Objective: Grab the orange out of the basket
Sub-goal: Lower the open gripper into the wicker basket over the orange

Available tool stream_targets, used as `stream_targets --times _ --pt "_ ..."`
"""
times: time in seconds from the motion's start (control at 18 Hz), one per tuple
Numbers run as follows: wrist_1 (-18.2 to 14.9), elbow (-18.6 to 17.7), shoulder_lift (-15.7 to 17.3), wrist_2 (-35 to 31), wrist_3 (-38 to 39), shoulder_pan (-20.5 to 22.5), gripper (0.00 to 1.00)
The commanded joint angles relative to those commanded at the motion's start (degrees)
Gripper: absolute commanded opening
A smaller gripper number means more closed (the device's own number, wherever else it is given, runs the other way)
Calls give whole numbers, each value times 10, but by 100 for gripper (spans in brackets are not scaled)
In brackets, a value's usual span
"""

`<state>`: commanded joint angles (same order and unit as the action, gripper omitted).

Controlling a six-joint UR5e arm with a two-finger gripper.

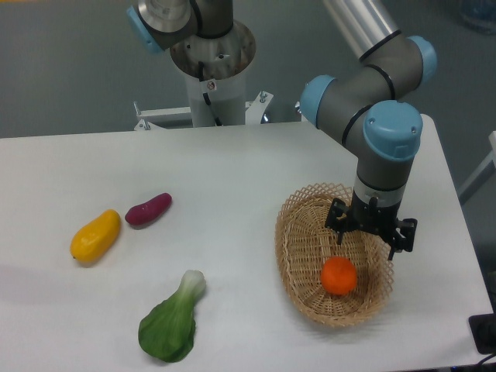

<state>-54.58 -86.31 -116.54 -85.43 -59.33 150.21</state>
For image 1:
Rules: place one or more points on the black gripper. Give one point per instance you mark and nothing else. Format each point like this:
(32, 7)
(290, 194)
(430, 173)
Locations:
(374, 212)

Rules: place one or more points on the orange fruit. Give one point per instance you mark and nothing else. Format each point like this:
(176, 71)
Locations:
(338, 276)

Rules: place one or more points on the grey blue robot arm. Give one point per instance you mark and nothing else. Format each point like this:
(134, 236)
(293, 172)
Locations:
(364, 113)

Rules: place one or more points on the woven wicker basket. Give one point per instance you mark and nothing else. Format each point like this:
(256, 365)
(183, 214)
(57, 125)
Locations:
(303, 244)

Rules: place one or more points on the black device at table corner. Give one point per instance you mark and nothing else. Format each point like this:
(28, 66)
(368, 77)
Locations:
(483, 332)

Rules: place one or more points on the purple sweet potato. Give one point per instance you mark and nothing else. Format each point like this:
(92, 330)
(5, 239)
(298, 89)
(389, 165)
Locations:
(149, 211)

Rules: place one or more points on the green bok choy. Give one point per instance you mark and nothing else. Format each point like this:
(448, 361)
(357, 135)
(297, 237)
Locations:
(167, 333)

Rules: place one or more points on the yellow mango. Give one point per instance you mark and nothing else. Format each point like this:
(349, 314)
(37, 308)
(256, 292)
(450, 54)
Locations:
(93, 240)

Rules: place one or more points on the white frame at right edge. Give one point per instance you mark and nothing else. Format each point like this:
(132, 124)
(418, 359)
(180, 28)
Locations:
(479, 176)

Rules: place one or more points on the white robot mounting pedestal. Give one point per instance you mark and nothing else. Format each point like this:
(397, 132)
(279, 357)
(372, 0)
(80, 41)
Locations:
(215, 72)

